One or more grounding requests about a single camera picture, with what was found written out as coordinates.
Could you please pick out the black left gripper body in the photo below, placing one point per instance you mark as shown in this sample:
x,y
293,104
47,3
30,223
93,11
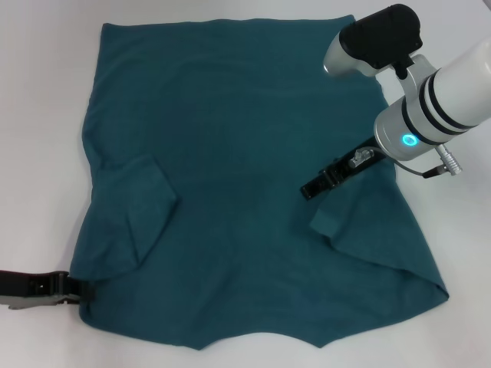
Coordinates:
x,y
30,285

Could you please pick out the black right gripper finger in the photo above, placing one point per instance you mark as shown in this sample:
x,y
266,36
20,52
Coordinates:
x,y
316,188

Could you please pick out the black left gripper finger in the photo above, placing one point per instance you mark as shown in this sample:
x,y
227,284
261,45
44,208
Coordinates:
x,y
82,291

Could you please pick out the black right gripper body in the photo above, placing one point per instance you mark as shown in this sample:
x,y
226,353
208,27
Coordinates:
x,y
358,172

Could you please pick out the teal blue shirt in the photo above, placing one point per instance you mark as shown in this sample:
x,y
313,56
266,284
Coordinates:
x,y
230,153

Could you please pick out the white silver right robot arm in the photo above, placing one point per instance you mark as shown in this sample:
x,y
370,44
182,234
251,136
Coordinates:
x,y
452,96

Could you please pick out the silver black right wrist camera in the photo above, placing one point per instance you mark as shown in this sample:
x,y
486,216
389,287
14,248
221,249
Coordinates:
x,y
379,34

